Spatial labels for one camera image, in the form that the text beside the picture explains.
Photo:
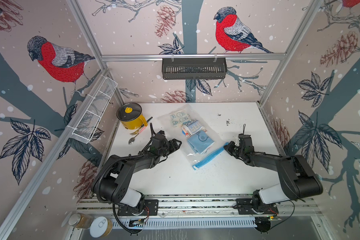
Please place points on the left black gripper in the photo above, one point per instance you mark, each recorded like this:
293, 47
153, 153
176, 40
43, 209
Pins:
174, 146

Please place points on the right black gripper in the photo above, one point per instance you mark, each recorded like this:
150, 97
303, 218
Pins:
229, 147

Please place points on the cream towel blue faces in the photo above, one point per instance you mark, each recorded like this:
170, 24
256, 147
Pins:
178, 118

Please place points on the clear vacuum bag blue zip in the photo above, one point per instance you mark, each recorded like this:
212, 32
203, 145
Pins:
196, 160

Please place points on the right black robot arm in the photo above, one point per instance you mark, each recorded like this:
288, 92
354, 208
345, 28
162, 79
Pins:
297, 179

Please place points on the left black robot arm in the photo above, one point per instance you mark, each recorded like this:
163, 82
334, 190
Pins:
112, 183

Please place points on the metal spoon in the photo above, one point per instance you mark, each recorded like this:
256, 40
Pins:
132, 140

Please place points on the yellow pot with lid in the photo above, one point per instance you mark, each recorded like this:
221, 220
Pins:
131, 116

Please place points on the tin can white lid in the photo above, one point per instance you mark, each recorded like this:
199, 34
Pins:
101, 227

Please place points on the glass jar amber content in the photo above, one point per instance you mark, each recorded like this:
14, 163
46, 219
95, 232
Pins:
80, 221

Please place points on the pink handled fork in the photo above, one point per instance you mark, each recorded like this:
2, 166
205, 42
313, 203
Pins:
137, 131

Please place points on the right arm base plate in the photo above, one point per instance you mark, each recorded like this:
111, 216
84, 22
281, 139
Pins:
251, 207

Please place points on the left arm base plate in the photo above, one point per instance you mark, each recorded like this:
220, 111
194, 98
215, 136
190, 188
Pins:
143, 208

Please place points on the white mesh wall basket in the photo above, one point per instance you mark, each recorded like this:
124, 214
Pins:
85, 130

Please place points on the black wire shelf basket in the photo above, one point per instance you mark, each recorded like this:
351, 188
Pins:
194, 69

